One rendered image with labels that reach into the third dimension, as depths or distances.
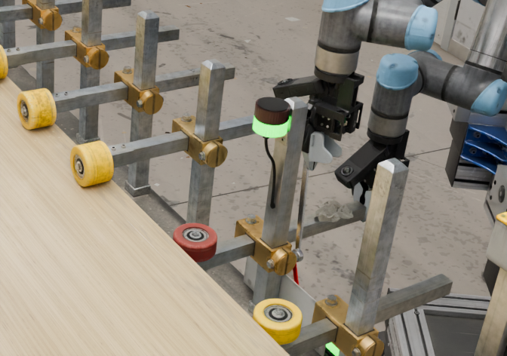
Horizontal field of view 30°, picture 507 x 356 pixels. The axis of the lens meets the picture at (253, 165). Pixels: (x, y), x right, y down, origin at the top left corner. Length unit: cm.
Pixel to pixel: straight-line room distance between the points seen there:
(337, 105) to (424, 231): 193
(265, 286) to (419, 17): 59
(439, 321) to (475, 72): 109
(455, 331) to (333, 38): 134
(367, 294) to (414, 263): 180
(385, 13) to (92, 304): 67
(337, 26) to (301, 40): 345
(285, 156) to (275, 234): 17
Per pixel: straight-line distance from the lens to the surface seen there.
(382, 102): 184
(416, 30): 161
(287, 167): 167
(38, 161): 192
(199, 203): 195
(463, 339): 275
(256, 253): 179
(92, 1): 222
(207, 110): 185
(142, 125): 211
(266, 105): 160
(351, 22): 160
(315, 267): 325
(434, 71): 190
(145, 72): 205
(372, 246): 153
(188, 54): 472
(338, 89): 167
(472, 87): 187
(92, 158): 179
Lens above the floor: 186
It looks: 30 degrees down
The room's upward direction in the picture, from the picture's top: 7 degrees clockwise
